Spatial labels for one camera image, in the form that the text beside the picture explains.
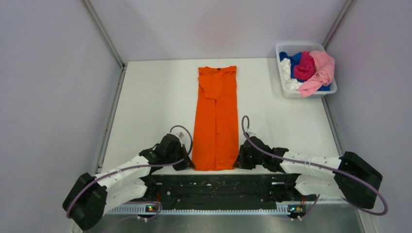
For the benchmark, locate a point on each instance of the aluminium frame rail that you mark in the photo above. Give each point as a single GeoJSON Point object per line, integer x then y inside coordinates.
{"type": "Point", "coordinates": [321, 216]}

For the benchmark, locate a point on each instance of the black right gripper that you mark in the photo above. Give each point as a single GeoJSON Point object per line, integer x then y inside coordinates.
{"type": "Point", "coordinates": [240, 162]}

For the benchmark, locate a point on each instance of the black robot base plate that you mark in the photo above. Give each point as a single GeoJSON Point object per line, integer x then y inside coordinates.
{"type": "Point", "coordinates": [222, 192]}

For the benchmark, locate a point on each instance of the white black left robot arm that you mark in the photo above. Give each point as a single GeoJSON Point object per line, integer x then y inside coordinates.
{"type": "Point", "coordinates": [93, 196]}

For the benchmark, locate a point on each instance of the magenta t shirt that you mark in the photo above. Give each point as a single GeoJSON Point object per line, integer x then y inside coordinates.
{"type": "Point", "coordinates": [305, 69]}

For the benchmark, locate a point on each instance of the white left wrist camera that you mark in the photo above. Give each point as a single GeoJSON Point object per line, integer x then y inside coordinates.
{"type": "Point", "coordinates": [180, 135]}

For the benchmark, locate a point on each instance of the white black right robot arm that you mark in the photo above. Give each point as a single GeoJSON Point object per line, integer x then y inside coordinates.
{"type": "Point", "coordinates": [344, 177]}

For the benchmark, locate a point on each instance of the orange t shirt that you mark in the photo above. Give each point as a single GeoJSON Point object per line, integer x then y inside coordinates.
{"type": "Point", "coordinates": [216, 127]}

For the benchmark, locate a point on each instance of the blue t shirt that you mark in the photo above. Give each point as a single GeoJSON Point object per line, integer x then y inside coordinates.
{"type": "Point", "coordinates": [294, 61]}

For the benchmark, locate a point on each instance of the white t shirt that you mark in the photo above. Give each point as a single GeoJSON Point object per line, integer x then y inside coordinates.
{"type": "Point", "coordinates": [286, 74]}

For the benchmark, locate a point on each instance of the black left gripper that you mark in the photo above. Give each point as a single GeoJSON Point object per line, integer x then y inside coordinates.
{"type": "Point", "coordinates": [184, 165]}

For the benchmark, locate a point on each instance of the white plastic laundry basket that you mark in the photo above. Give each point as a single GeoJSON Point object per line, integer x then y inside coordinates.
{"type": "Point", "coordinates": [292, 48]}

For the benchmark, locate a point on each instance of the pink t shirt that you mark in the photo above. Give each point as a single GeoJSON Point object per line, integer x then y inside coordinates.
{"type": "Point", "coordinates": [323, 76]}

